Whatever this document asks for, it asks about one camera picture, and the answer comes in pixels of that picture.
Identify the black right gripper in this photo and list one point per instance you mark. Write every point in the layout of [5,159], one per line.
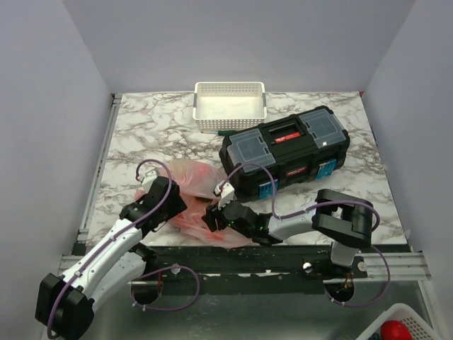
[212,212]

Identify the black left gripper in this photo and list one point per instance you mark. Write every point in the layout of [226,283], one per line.
[178,207]

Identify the pink plastic bag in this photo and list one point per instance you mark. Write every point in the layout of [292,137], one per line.
[196,181]

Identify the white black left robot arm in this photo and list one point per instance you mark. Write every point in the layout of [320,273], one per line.
[67,303]

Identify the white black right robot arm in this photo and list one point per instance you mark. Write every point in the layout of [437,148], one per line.
[347,220]

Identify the black toolbox clear lids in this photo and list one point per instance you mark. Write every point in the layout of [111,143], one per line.
[302,147]

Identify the white perforated plastic basket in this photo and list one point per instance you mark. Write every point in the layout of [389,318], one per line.
[229,105]

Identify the red ball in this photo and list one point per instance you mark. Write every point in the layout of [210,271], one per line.
[395,330]

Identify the white basket bottom right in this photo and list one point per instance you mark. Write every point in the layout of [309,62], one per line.
[416,325]

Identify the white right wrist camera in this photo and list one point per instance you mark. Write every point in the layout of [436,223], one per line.
[225,193]

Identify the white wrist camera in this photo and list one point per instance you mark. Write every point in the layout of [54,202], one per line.
[225,193]
[147,179]

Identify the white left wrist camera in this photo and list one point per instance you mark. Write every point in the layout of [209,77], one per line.
[147,179]

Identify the aluminium rail left edge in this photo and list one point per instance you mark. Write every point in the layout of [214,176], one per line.
[82,234]

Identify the green handled screwdriver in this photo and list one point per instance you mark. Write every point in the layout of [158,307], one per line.
[219,132]

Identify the aluminium rail front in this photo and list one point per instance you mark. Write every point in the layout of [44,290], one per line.
[402,267]

